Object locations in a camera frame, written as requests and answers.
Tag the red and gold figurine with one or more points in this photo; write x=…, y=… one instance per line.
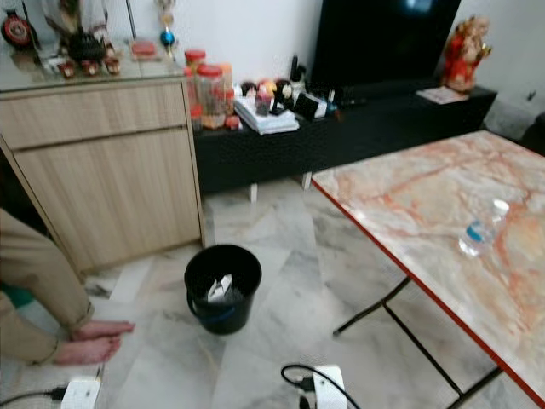
x=465, y=55

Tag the pale printed booklet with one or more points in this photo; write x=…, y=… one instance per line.
x=443, y=95

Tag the white power strip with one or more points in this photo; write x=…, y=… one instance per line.
x=81, y=394
x=329, y=388

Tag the small pink box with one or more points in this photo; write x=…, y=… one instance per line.
x=144, y=48

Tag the large red lid snack jar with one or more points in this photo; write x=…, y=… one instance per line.
x=210, y=95

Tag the dark round teapot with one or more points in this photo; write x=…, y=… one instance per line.
x=88, y=48

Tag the clear plastic water bottle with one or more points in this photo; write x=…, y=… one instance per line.
x=479, y=230

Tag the crumpled white paper trash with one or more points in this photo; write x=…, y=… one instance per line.
x=220, y=290

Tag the person's bare foot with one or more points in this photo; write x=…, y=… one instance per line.
x=89, y=349
x=102, y=328

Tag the black low TV console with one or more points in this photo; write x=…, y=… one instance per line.
x=358, y=136

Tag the small black box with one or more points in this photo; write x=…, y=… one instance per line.
x=306, y=106

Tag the marble pattern folding table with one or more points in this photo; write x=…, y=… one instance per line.
x=426, y=187

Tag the black round rubbish bin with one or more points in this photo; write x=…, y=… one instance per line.
x=226, y=319

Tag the grey sofa corner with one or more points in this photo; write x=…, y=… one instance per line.
x=519, y=123

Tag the stack of white books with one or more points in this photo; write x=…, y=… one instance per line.
x=266, y=119

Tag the small red lid snack jar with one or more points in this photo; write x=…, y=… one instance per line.
x=194, y=58

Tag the trophy with blue ball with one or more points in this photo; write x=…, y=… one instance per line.
x=168, y=36

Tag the round red black ornament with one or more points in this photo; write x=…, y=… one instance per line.
x=17, y=31

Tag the light wooden cabinet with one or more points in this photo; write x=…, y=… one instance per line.
x=119, y=179

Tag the black flat television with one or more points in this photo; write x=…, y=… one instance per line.
x=379, y=38

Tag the person's legs in khaki trousers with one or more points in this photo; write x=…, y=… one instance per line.
x=34, y=273

